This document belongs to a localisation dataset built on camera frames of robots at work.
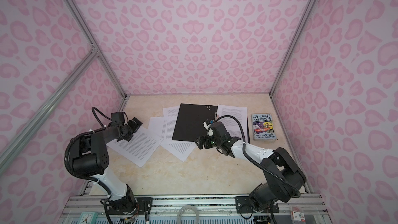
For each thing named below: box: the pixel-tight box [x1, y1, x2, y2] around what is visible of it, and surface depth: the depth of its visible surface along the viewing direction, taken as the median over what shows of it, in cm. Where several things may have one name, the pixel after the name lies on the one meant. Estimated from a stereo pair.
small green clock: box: [77, 211, 98, 224], surface depth 70 cm
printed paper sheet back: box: [162, 105, 180, 118], surface depth 112 cm
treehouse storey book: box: [251, 113, 277, 142], surface depth 100 cm
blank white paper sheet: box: [160, 138, 197, 162], surface depth 95 cm
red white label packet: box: [290, 206, 306, 224], surface depth 70 cm
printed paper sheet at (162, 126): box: [147, 116, 178, 140], surface depth 106 cm
